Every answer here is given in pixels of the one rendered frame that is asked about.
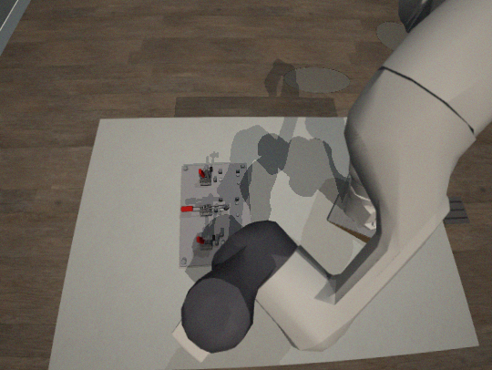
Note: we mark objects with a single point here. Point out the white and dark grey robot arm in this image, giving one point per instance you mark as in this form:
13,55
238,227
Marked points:
417,115

